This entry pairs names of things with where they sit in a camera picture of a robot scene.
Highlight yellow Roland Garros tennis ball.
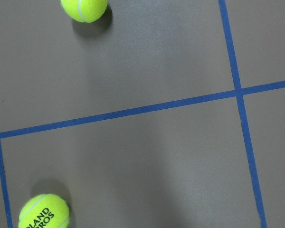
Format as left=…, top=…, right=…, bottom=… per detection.
left=18, top=194, right=69, bottom=228

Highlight yellow tennis ball near edge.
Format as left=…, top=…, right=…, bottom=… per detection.
left=60, top=0, right=108, bottom=23

